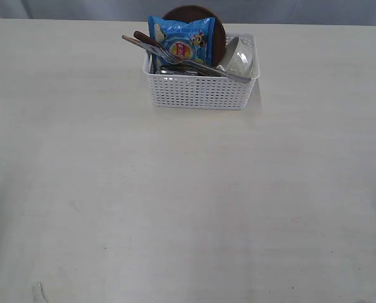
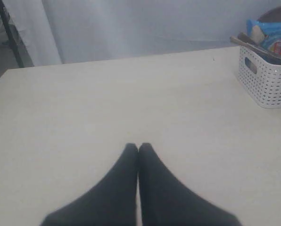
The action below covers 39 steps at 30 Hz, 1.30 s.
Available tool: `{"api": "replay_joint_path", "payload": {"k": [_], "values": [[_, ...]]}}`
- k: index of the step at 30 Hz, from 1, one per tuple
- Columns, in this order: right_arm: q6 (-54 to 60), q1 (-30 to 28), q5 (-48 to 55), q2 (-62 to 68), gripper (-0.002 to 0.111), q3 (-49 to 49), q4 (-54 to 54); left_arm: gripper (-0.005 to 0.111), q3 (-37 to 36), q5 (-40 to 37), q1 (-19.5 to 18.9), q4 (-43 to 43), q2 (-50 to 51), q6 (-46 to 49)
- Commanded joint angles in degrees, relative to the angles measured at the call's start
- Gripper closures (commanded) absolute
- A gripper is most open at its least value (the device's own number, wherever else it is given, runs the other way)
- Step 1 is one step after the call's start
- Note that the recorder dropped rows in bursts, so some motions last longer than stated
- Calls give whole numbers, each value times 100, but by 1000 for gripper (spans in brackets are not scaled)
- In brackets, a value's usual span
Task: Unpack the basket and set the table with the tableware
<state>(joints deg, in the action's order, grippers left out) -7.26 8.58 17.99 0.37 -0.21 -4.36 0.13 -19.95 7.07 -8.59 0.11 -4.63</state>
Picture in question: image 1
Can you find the brown round plate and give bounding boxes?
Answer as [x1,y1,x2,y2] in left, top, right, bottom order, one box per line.
[163,5,226,66]

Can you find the white perforated plastic basket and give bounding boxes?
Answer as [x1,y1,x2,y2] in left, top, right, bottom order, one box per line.
[143,32,260,110]

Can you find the blue Lay's chips bag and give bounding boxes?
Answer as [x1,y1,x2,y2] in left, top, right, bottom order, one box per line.
[148,16,215,65]

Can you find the silver metal fork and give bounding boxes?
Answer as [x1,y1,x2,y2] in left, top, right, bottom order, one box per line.
[141,42,251,83]

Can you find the silver metal table knife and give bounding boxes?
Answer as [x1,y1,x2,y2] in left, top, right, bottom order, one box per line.
[133,31,185,64]

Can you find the grey speckled ceramic bowl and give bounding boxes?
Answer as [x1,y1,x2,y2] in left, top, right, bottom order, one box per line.
[217,36,254,78]

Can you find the white curtain backdrop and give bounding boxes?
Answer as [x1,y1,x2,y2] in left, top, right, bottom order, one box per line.
[0,0,376,26]

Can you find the brown wooden chopstick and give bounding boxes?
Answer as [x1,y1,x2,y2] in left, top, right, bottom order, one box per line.
[121,35,162,56]

